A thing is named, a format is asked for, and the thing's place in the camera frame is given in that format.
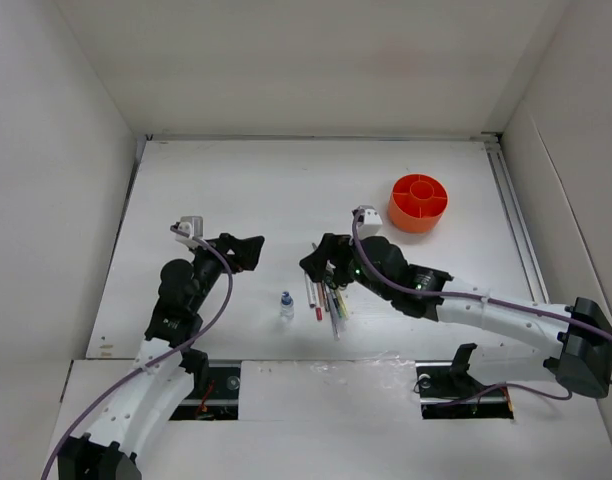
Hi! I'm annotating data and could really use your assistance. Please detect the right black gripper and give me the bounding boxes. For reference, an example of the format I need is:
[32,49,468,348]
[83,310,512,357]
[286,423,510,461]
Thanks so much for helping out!
[300,232,394,301]

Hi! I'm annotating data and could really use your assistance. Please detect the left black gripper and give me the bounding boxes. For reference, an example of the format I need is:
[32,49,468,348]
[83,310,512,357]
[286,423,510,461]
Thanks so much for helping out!
[187,233,262,312]

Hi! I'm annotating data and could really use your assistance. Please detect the black-handled scissors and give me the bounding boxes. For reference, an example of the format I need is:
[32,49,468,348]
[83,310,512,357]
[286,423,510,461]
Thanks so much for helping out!
[311,247,334,289]

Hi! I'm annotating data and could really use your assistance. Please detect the purple-capped white marker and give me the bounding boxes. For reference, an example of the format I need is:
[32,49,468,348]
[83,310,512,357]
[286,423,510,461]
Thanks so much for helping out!
[304,274,317,308]

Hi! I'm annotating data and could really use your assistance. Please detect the small blue-capped glue bottle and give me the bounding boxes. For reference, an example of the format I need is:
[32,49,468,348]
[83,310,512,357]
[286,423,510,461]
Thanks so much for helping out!
[280,291,294,322]

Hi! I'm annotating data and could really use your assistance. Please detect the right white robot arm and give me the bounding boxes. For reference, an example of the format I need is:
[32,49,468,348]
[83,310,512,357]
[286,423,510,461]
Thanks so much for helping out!
[299,233,612,399]

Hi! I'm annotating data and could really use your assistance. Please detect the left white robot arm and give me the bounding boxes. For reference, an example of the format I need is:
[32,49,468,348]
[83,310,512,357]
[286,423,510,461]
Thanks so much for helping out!
[43,222,265,479]

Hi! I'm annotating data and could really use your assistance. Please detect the black thin pen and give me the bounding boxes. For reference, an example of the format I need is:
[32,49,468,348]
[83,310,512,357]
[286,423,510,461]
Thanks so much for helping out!
[319,283,330,312]

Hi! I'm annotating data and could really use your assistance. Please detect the green-capped pen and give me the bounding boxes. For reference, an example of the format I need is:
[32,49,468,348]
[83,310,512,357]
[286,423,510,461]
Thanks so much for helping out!
[328,287,345,331]

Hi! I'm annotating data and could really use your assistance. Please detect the yellow highlighter pen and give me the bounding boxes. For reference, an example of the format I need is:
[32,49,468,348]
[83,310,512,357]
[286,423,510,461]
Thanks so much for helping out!
[334,289,349,320]

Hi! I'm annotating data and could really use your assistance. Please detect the orange round organizer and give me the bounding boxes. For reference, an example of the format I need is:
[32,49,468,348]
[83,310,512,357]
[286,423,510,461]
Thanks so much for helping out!
[388,174,449,234]

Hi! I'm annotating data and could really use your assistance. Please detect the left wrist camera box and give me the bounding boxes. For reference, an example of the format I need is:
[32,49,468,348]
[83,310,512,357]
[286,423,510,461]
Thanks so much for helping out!
[173,216,203,249]

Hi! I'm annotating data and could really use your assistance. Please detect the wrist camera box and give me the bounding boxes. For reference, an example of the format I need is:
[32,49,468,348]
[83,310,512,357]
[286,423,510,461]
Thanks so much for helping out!
[353,205,383,239]
[173,216,203,249]

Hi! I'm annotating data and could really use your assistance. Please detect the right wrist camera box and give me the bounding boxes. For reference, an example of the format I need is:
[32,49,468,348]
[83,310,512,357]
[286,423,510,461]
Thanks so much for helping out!
[353,205,383,239]

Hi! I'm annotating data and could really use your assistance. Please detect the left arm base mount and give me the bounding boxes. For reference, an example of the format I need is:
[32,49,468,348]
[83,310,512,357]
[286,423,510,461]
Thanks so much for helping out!
[170,363,241,421]

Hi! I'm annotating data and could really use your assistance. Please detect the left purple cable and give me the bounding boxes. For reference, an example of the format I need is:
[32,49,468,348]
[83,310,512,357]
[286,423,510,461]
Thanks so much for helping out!
[39,223,234,480]

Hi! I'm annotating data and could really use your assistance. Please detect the purple cable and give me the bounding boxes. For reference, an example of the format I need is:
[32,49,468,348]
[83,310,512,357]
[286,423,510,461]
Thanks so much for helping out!
[39,223,234,480]
[351,209,612,403]

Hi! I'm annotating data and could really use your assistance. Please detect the aluminium side rail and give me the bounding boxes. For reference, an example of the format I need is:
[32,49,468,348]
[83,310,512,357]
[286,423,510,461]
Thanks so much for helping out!
[484,136,550,303]

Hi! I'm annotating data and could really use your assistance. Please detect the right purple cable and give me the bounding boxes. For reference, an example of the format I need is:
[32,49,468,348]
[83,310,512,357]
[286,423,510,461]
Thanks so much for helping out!
[351,209,612,403]

